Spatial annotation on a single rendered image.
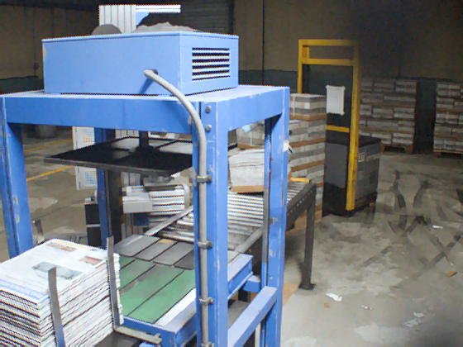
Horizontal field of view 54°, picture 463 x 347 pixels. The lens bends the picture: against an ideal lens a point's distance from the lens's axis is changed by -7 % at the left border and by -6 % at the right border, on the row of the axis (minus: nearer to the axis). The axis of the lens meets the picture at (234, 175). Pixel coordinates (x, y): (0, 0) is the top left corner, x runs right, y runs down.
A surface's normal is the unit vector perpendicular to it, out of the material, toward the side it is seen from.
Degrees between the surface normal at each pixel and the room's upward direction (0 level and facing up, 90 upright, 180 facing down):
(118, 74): 90
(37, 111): 90
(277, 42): 90
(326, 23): 90
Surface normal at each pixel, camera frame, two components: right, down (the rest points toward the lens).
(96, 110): -0.40, 0.22
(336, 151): -0.71, 0.17
